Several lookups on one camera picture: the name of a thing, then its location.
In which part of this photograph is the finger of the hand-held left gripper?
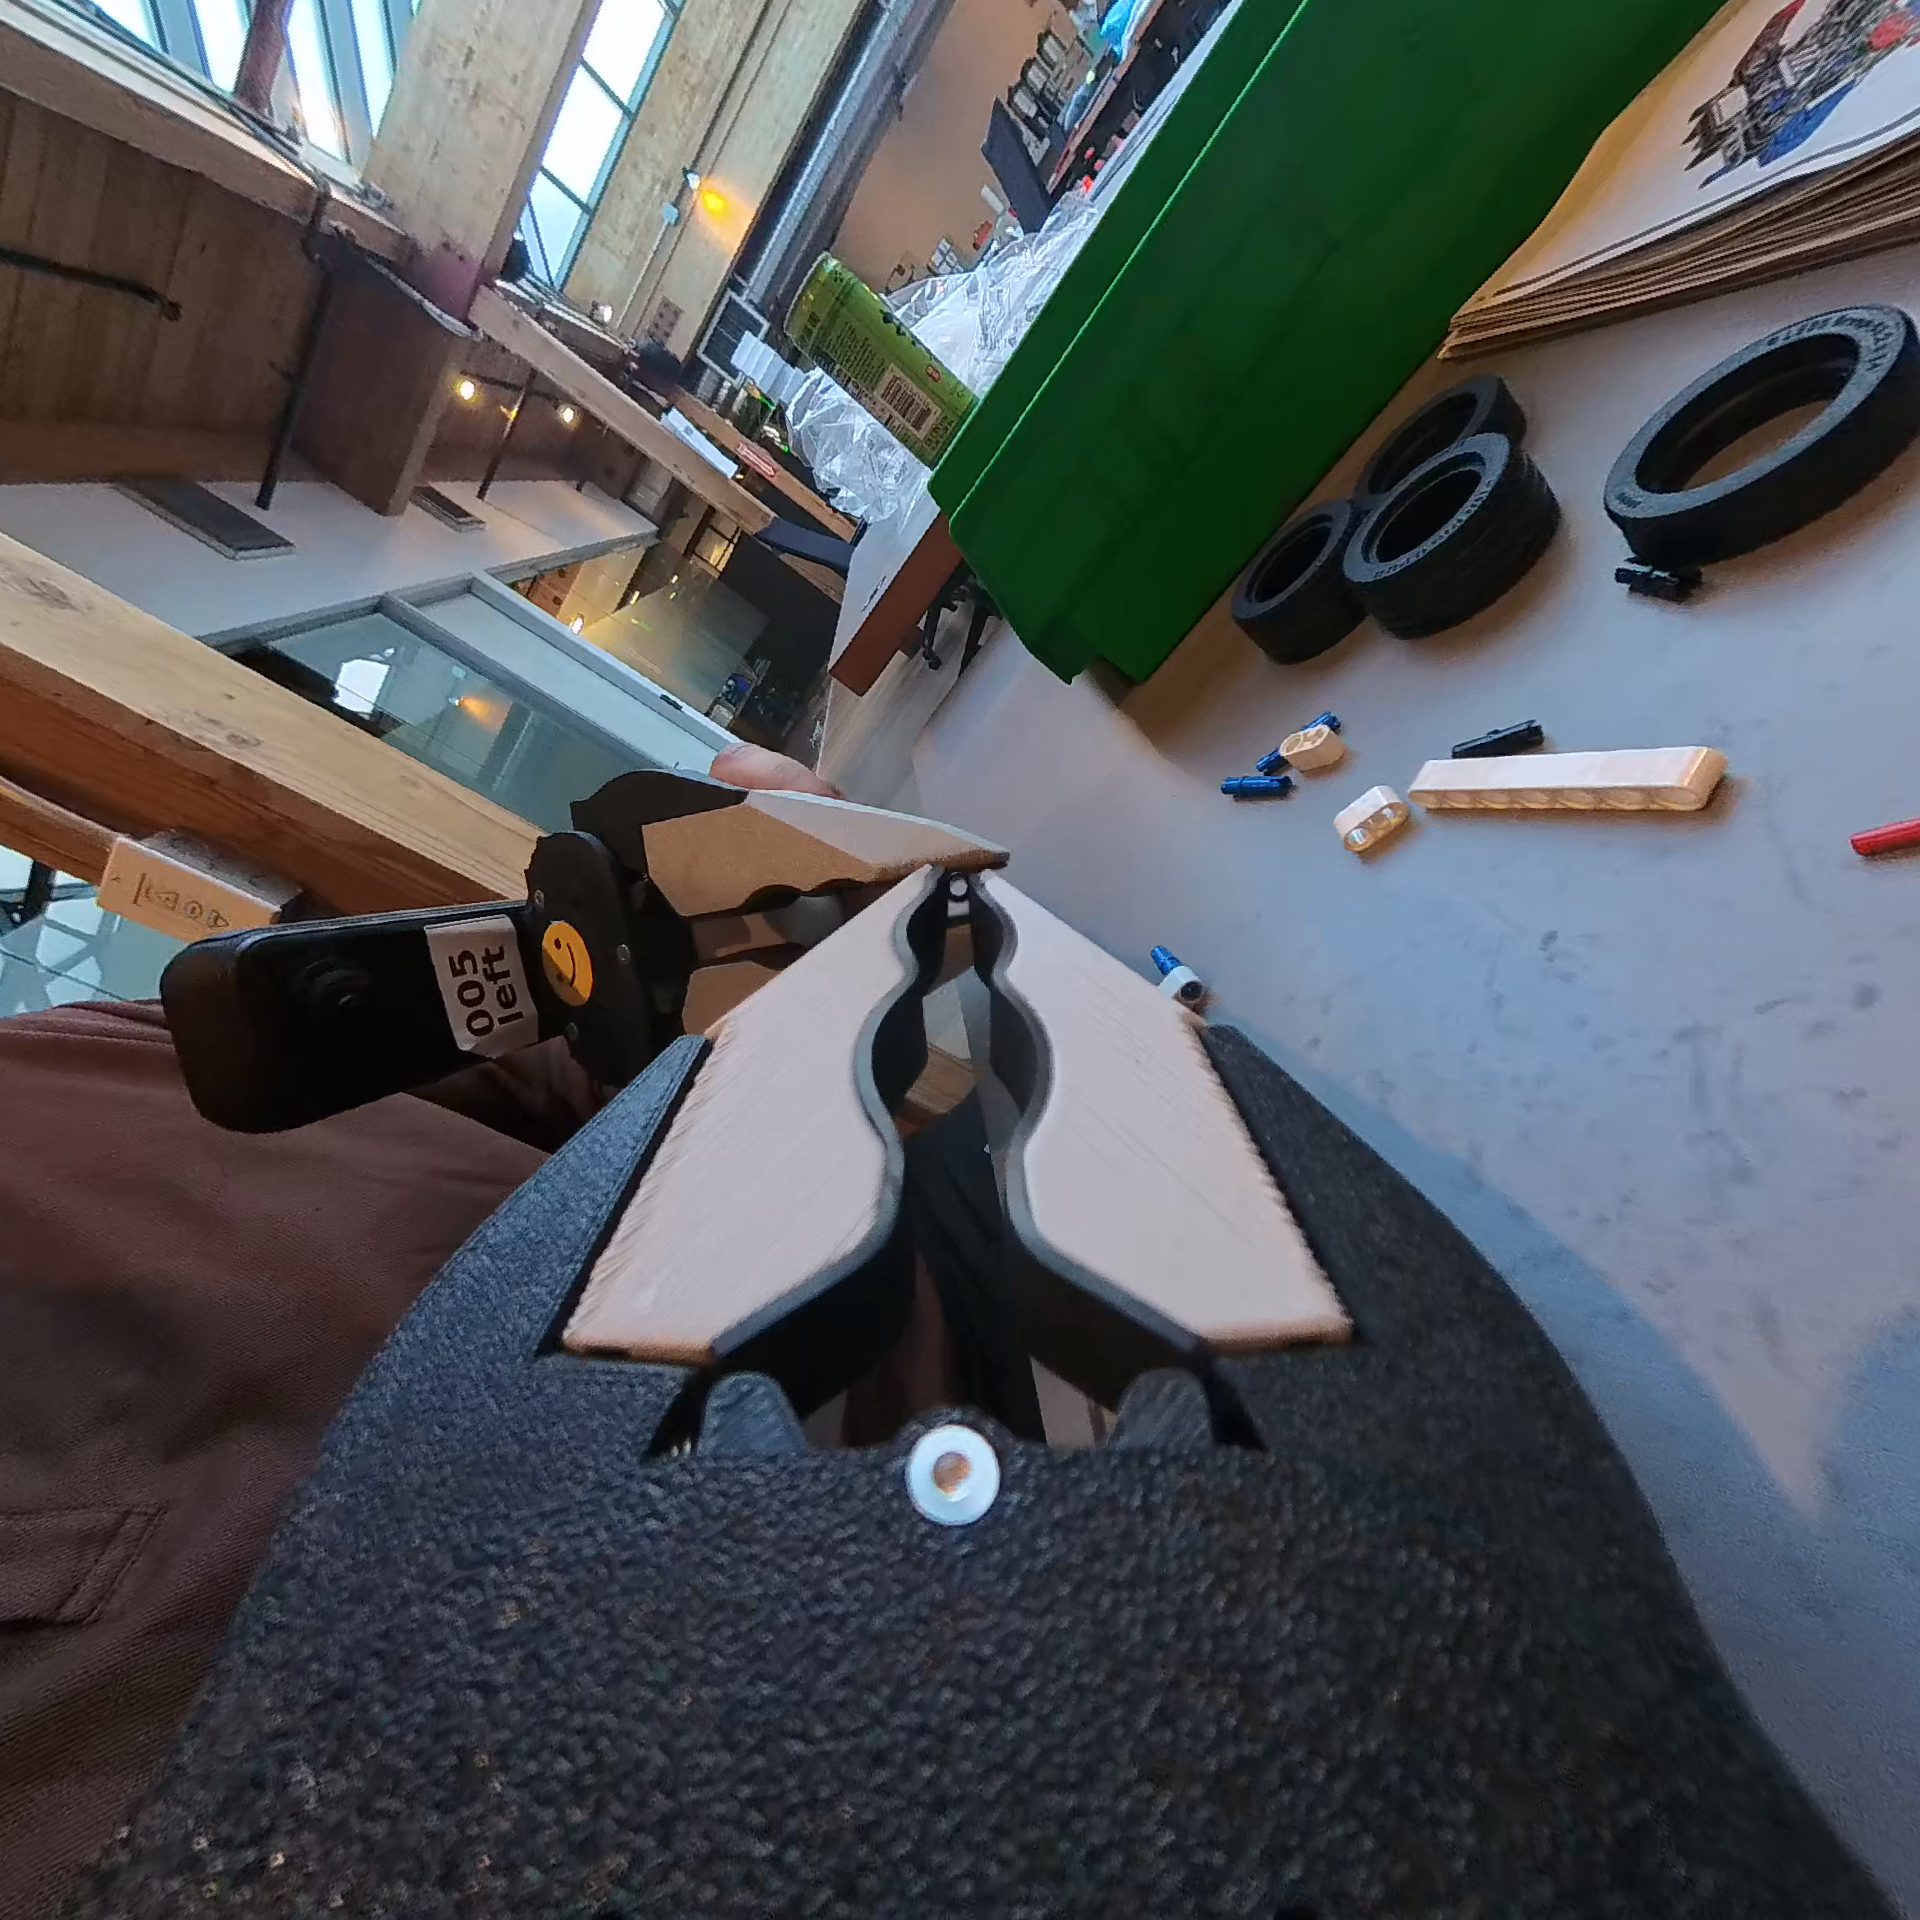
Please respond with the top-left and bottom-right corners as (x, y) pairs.
(645, 789), (1011, 921)
(681, 896), (869, 1039)

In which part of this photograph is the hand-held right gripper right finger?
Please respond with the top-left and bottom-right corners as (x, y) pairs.
(967, 873), (1357, 1411)

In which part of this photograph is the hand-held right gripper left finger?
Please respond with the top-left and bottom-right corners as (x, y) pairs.
(561, 866), (952, 1407)

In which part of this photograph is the grey desk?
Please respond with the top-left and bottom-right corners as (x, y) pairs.
(824, 239), (1920, 1920)

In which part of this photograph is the person's left hand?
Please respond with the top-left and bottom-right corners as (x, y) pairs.
(709, 743), (847, 799)

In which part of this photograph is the white table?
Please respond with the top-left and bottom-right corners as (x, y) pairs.
(825, 509), (969, 698)

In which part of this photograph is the person's brown shirt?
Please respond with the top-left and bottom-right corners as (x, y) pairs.
(0, 997), (602, 1920)

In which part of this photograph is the wooden beam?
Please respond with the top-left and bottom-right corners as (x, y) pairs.
(0, 533), (549, 915)

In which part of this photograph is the glass balustrade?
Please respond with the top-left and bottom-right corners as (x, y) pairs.
(201, 569), (745, 827)

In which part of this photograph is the green canister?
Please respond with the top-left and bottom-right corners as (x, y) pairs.
(784, 250), (981, 470)

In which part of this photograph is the black rubber toy tire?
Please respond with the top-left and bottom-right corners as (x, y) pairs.
(1343, 431), (1562, 641)
(1233, 498), (1370, 665)
(1603, 304), (1920, 563)
(1354, 374), (1530, 504)

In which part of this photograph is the long white toy beam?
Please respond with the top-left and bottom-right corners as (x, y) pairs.
(1409, 743), (1731, 816)

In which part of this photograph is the clear plastic bag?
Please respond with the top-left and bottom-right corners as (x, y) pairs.
(779, 193), (1114, 528)

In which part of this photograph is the green plastic box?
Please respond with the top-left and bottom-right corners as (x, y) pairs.
(931, 0), (1729, 682)

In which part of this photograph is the open instruction booklet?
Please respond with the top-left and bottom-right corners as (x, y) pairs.
(1440, 0), (1920, 360)

